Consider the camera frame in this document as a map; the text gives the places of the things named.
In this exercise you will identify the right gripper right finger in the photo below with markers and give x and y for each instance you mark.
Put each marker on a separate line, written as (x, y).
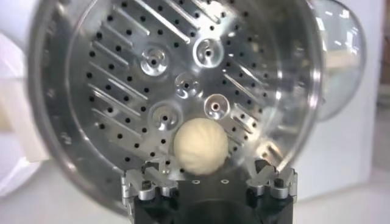
(265, 179)

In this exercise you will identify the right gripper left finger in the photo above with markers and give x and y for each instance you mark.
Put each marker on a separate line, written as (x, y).
(158, 179)

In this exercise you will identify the cream steamed baozi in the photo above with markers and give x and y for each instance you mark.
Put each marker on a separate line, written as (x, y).
(201, 146)

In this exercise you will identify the stainless steel steamer basket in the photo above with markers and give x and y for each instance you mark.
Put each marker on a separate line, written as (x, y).
(122, 91)

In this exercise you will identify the glass pot lid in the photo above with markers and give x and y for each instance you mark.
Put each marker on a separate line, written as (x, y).
(341, 61)

